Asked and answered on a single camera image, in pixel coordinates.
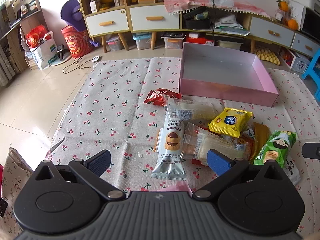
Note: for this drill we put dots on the clear storage box black lid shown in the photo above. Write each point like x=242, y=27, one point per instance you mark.
x=173, y=40

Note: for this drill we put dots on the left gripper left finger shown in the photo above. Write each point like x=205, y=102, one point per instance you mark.
x=88, y=173

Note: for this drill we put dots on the red printed gift bag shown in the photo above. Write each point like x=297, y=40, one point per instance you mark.
x=78, y=42

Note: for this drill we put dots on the clear storage box blue lid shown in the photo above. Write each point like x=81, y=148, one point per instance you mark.
x=143, y=40

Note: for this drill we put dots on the cherry print cloth mat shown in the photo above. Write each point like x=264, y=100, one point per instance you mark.
x=105, y=109

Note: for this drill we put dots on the clear white cake packet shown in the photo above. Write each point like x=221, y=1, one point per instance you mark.
x=187, y=110

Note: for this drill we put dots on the grey puff pastry packet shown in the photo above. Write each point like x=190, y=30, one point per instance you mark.
x=169, y=147

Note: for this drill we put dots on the white power adapter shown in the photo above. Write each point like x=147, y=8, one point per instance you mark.
x=96, y=59

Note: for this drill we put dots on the red candy snack packet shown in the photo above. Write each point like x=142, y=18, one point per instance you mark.
x=156, y=97

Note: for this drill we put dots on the pink cardboard box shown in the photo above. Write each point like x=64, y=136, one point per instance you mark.
x=224, y=73

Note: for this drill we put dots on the green chips packet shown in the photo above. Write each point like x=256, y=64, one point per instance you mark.
x=276, y=148

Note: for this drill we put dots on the orange fruit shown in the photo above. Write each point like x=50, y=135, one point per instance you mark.
x=292, y=24

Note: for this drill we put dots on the purple hat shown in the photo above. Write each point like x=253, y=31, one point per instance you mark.
x=71, y=14

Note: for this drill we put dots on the yellow biscuit packet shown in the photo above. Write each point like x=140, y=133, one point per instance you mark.
x=230, y=122

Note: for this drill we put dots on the white cartoon snack packet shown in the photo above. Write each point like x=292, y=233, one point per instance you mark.
x=291, y=171

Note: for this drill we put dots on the clear sandwich bread packet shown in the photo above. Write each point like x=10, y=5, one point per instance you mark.
x=198, y=141

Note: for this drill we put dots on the yellow egg tray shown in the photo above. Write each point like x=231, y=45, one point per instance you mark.
x=265, y=54

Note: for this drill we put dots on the pink cherry cloth cover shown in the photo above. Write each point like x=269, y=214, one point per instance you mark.
x=178, y=6

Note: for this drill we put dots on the black bin on shelf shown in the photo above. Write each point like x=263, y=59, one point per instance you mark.
x=197, y=18

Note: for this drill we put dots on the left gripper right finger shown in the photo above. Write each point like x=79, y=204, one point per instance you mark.
x=227, y=170

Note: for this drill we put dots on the wooden tv cabinet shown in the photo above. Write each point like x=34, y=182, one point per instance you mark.
x=156, y=17

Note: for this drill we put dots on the white paper shopping bag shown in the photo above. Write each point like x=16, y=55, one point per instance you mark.
x=46, y=53

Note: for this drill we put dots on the wooden bookshelf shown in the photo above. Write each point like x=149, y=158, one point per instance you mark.
x=18, y=18

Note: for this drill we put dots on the gold snack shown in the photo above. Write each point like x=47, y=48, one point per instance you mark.
x=261, y=133

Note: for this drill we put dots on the white printed storage box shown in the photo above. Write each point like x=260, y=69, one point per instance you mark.
x=295, y=61

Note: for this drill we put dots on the black microwave oven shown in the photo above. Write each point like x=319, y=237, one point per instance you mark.
x=310, y=23

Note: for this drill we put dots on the blue plastic stool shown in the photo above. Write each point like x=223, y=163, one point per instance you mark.
x=312, y=70

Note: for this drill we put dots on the red box under cabinet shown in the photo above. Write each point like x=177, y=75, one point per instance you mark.
x=199, y=38

